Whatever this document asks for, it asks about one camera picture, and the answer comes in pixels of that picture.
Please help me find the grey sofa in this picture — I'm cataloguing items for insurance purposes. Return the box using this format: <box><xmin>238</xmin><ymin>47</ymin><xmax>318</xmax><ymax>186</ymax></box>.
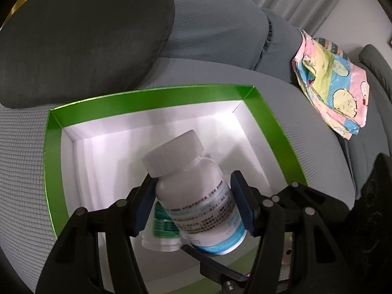
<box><xmin>0</xmin><ymin>0</ymin><xmax>380</xmax><ymax>294</ymax></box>

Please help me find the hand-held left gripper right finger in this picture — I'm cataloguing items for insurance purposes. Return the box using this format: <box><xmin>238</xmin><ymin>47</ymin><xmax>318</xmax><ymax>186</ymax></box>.
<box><xmin>230</xmin><ymin>170</ymin><xmax>353</xmax><ymax>294</ymax></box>

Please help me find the dark grey cushion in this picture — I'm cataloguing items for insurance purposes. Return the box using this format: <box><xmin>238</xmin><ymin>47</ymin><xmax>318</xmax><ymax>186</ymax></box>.
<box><xmin>0</xmin><ymin>0</ymin><xmax>176</xmax><ymax>109</ymax></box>

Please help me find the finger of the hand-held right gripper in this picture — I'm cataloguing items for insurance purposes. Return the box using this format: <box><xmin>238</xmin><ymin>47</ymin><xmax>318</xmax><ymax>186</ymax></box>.
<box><xmin>272</xmin><ymin>182</ymin><xmax>350</xmax><ymax>221</ymax></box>
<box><xmin>180</xmin><ymin>244</ymin><xmax>249</xmax><ymax>286</ymax></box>

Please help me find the small white bottle green label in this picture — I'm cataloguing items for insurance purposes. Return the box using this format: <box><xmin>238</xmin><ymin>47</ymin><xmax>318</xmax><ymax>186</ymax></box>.
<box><xmin>139</xmin><ymin>200</ymin><xmax>181</xmax><ymax>252</ymax></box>

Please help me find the green cardboard box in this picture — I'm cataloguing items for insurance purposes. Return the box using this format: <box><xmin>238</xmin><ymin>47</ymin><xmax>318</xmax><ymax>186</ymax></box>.
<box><xmin>43</xmin><ymin>84</ymin><xmax>308</xmax><ymax>285</ymax></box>

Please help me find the yellow patterned curtain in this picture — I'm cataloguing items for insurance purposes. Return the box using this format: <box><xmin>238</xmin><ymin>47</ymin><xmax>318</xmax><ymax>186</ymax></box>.
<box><xmin>8</xmin><ymin>0</ymin><xmax>23</xmax><ymax>22</ymax></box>

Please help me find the pastel cartoon printed cloth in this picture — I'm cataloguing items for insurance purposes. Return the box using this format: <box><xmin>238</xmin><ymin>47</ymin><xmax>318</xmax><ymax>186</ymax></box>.
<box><xmin>291</xmin><ymin>29</ymin><xmax>370</xmax><ymax>141</ymax></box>

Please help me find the white bottle blue orange label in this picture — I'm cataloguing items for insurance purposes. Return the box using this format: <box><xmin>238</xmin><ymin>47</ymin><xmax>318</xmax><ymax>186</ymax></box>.
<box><xmin>141</xmin><ymin>130</ymin><xmax>248</xmax><ymax>256</ymax></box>

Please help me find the grey armchair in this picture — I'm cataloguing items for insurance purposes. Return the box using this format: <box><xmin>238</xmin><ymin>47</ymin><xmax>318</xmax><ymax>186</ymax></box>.
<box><xmin>358</xmin><ymin>44</ymin><xmax>392</xmax><ymax>157</ymax></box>

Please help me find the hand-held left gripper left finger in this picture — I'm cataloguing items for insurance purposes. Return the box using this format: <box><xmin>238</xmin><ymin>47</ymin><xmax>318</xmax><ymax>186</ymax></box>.
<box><xmin>35</xmin><ymin>174</ymin><xmax>158</xmax><ymax>294</ymax></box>

